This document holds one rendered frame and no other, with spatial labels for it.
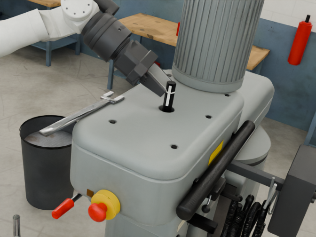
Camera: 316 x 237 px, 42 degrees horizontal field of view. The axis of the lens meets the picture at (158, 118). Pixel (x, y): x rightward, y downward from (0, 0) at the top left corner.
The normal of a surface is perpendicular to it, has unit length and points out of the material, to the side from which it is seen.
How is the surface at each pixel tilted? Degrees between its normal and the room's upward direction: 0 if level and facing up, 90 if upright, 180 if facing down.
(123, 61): 90
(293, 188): 90
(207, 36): 90
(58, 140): 0
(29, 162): 94
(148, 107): 0
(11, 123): 0
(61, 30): 58
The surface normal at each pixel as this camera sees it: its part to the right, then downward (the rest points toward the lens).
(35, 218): 0.15, -0.87
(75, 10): 0.17, -0.04
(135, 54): 0.61, -0.63
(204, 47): -0.42, 0.38
